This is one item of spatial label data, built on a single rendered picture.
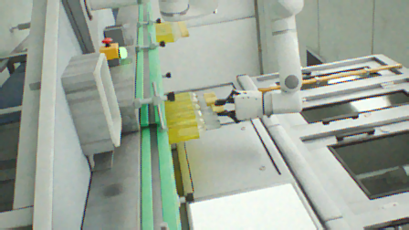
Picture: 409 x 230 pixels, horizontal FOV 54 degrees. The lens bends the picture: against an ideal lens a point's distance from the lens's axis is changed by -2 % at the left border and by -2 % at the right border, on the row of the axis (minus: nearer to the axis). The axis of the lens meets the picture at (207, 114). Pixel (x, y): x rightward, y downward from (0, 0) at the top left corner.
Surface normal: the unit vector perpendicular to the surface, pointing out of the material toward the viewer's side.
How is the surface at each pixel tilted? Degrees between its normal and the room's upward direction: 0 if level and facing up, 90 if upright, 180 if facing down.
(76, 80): 90
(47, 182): 90
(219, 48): 90
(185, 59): 90
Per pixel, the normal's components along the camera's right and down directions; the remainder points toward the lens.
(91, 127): 0.14, 0.43
